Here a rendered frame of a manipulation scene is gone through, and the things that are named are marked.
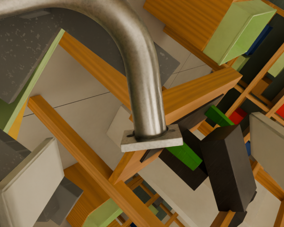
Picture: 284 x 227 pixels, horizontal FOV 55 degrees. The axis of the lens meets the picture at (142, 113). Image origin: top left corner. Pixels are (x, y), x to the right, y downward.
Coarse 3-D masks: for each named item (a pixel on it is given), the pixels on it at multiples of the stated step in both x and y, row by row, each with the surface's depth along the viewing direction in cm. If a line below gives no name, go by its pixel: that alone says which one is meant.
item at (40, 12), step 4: (44, 8) 25; (48, 8) 26; (28, 12) 25; (32, 12) 25; (36, 12) 25; (40, 12) 25; (44, 12) 25; (48, 12) 26; (20, 16) 25; (24, 16) 25; (28, 16) 25; (32, 16) 26; (36, 16) 26
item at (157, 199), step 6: (132, 180) 624; (138, 180) 639; (132, 186) 630; (144, 186) 691; (150, 192) 685; (156, 198) 623; (162, 198) 637; (150, 204) 601; (156, 204) 617; (162, 204) 673; (156, 210) 600; (168, 210) 667; (120, 216) 596; (174, 216) 601; (126, 222) 535; (132, 222) 550; (168, 222) 580; (180, 222) 656
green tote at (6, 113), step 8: (56, 40) 38; (48, 56) 39; (40, 64) 39; (40, 72) 40; (32, 80) 40; (24, 88) 40; (32, 88) 41; (24, 96) 41; (0, 104) 43; (8, 104) 42; (16, 104) 41; (0, 112) 43; (8, 112) 42; (16, 112) 42; (0, 120) 43; (8, 120) 42; (0, 128) 43; (8, 128) 44
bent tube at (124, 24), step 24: (0, 0) 22; (24, 0) 22; (48, 0) 22; (72, 0) 22; (96, 0) 21; (120, 0) 22; (120, 24) 22; (144, 24) 23; (120, 48) 23; (144, 48) 22; (144, 72) 23; (144, 96) 23; (144, 120) 24; (120, 144) 24; (144, 144) 24; (168, 144) 24
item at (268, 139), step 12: (252, 120) 17; (264, 120) 16; (252, 132) 17; (264, 132) 16; (276, 132) 14; (252, 144) 18; (264, 144) 16; (276, 144) 14; (264, 156) 16; (276, 156) 14; (264, 168) 16; (276, 168) 14; (276, 180) 15
